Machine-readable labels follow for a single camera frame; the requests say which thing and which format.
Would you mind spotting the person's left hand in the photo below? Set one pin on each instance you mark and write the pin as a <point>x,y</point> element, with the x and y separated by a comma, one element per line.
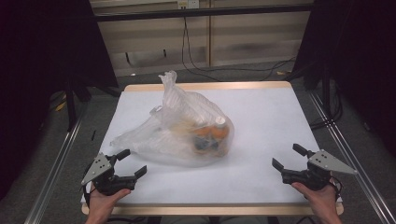
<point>101,203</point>

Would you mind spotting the black curtain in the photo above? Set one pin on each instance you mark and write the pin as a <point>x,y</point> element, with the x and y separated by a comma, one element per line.
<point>37,62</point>
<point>358,62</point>

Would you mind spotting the metal floor rail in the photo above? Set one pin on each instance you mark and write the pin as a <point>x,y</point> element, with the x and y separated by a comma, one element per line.
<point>351,161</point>
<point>53,174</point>

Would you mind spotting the black metal stand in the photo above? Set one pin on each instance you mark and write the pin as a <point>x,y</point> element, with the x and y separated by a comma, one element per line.
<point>71,105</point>
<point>326,93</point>

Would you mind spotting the orange label drink bottle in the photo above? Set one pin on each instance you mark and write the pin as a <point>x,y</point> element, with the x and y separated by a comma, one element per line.
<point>202,137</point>

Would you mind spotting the clear plastic bag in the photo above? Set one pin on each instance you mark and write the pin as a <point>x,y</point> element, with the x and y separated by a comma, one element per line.
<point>174,124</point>

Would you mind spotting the person's right hand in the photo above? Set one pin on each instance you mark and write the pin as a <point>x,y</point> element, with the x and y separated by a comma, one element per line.
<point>322,200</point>

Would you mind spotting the dark horizontal wall bar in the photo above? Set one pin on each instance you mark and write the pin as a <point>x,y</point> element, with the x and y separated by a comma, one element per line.
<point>202,12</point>

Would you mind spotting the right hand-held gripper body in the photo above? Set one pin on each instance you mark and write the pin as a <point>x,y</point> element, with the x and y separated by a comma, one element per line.
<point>327,163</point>

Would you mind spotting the white wall socket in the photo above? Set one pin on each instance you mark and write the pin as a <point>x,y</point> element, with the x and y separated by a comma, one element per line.
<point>188,3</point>

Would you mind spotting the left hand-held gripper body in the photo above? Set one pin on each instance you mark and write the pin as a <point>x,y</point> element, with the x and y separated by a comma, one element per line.
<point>101,166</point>

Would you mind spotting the yellow can upper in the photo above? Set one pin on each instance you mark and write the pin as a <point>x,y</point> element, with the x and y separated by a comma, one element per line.
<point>220,132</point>

